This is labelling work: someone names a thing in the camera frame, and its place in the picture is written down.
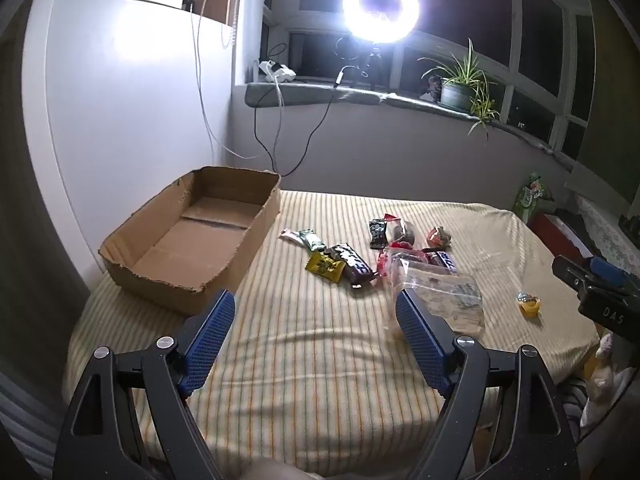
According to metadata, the green figure bag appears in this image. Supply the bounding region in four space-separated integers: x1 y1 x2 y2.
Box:
515 172 556 221

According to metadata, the white cable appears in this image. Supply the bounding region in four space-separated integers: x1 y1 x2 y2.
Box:
189 0 257 159

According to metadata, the potted spider plant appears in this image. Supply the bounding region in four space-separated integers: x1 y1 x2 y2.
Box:
417 37 502 137

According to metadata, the black cable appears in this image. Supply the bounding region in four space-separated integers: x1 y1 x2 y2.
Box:
253 66 347 177

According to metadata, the red snack packet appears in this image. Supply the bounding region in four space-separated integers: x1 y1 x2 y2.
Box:
377 245 431 280

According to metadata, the clear cracker bag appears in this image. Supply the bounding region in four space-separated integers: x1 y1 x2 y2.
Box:
387 255 486 341

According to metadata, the ring light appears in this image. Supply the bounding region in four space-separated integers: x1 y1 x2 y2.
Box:
341 0 421 43

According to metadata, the clear wrapped snack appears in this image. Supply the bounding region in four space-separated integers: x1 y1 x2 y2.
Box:
384 215 417 246

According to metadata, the small red snack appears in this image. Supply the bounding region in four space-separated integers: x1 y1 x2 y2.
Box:
426 226 452 250

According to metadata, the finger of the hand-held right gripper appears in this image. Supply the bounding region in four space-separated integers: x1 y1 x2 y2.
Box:
582 255 640 288
552 255 603 295

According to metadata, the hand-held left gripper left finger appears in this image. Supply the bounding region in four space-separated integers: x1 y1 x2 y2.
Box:
52 288 236 480

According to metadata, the brown chocolate bar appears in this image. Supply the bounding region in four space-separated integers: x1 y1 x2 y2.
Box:
325 243 379 289
425 251 458 275

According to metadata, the red box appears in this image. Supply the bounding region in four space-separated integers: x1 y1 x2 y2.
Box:
527 212 596 262

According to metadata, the black tripod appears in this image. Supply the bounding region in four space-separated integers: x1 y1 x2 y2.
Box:
350 42 392 89

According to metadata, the green white snack packet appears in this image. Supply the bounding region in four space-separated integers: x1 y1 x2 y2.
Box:
278 228 326 252

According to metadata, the dark snack packet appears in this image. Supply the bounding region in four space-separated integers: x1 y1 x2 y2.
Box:
369 217 396 250

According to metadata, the white power strip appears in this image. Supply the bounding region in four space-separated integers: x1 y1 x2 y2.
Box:
257 60 297 84

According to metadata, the grey windowsill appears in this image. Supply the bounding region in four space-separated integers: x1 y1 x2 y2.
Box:
245 81 576 171

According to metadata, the white bead cord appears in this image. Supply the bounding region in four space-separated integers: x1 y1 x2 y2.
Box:
220 0 249 47

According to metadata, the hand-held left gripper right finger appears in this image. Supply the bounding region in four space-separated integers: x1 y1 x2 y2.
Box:
395 288 581 480

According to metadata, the cardboard box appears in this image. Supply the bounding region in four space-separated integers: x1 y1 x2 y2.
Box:
98 166 282 317

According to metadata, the white wardrobe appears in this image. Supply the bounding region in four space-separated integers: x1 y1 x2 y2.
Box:
22 0 237 273

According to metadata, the window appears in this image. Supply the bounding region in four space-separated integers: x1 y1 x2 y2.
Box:
260 0 597 157

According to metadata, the yellow snack packet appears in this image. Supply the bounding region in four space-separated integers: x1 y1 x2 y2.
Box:
305 251 346 283

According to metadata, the person's right forearm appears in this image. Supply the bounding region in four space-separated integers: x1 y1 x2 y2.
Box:
584 332 633 428

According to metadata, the small yellow candy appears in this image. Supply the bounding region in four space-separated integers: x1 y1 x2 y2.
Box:
517 291 543 317

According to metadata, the striped bed sheet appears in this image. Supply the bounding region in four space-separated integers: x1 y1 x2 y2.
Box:
62 189 601 480

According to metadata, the lace cloth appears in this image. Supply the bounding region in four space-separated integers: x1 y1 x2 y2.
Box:
574 194 640 262

